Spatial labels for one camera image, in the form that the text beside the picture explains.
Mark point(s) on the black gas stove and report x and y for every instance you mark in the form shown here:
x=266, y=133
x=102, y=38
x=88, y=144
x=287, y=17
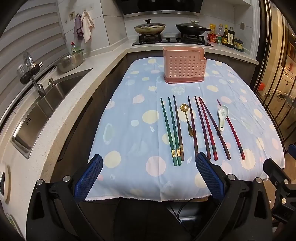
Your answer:
x=171, y=41

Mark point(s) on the brown chopstick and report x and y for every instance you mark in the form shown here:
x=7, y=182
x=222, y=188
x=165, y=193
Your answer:
x=178, y=129

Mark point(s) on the green dish soap bottle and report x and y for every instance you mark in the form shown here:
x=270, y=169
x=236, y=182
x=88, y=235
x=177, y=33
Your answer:
x=74, y=48

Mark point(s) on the glass wok lid black knob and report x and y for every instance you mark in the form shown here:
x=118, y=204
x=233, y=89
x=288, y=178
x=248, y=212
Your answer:
x=149, y=24

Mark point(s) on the dark maroon chopstick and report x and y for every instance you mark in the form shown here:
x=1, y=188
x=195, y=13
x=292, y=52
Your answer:
x=193, y=125
x=203, y=127

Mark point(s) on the blue polka dot tablecloth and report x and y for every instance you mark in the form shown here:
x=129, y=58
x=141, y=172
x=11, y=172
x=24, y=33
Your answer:
x=138, y=139

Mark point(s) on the wall socket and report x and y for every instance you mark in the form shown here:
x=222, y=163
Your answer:
x=242, y=25

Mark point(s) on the gold flower spoon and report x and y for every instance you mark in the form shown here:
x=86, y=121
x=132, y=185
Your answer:
x=187, y=122

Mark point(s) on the pink perforated utensil holder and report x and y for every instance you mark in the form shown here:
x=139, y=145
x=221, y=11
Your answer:
x=182, y=67

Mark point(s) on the glass wok lid white knob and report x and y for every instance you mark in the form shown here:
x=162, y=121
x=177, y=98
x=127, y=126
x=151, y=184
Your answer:
x=189, y=24

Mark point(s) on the white plate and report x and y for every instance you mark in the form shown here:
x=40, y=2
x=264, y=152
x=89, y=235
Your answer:
x=4, y=183

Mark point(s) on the white ceramic spoon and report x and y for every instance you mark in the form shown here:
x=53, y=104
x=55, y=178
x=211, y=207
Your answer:
x=223, y=115

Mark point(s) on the beige wok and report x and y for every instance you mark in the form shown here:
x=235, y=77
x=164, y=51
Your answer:
x=150, y=30

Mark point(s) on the speckled kitchen counter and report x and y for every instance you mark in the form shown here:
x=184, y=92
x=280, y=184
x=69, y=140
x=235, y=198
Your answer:
x=74, y=99

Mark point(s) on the stainless steel sink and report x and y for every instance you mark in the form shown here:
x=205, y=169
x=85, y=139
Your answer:
x=46, y=109

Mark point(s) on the brown sauce bottle yellow cap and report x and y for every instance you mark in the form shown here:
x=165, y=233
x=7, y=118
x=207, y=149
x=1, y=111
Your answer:
x=225, y=37

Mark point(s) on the white window blind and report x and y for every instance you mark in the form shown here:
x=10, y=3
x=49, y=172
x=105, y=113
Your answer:
x=27, y=34

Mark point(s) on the brass sink soap dispenser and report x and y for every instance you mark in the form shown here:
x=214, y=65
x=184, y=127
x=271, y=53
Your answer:
x=51, y=81

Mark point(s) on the black framed glass door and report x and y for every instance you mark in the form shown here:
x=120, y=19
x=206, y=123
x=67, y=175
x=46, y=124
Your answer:
x=275, y=69

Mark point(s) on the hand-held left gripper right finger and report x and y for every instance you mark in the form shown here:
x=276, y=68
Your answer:
x=209, y=173

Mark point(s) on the seasoning jar set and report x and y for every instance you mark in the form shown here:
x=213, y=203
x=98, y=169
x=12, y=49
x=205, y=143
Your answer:
x=239, y=44

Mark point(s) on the white hanging towel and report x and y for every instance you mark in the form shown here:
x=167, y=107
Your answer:
x=87, y=25

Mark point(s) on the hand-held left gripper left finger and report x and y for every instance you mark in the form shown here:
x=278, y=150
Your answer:
x=89, y=176

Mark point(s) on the clear plastic bottle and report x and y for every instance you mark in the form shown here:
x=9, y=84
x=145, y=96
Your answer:
x=220, y=29

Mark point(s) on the red chopstick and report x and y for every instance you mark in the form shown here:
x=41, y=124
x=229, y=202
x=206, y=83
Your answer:
x=232, y=132
x=208, y=129

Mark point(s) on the black wok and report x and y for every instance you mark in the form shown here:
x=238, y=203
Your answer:
x=192, y=30

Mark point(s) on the black range hood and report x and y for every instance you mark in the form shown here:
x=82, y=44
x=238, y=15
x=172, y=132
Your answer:
x=161, y=7

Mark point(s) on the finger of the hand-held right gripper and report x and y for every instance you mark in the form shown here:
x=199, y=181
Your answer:
x=275, y=171

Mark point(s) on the green chopstick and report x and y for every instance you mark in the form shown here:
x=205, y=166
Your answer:
x=174, y=129
x=168, y=132

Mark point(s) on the chrome faucet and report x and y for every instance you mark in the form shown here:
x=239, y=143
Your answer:
x=38, y=88

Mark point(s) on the small green cap jar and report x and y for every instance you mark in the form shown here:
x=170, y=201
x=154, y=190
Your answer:
x=219, y=39

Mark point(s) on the dark soy sauce bottle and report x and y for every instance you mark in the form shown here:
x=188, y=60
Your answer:
x=231, y=39

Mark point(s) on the purple hanging towel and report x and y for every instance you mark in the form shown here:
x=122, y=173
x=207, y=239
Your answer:
x=78, y=26

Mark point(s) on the dark purple chopstick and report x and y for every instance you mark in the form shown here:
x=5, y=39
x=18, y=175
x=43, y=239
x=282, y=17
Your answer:
x=217, y=132

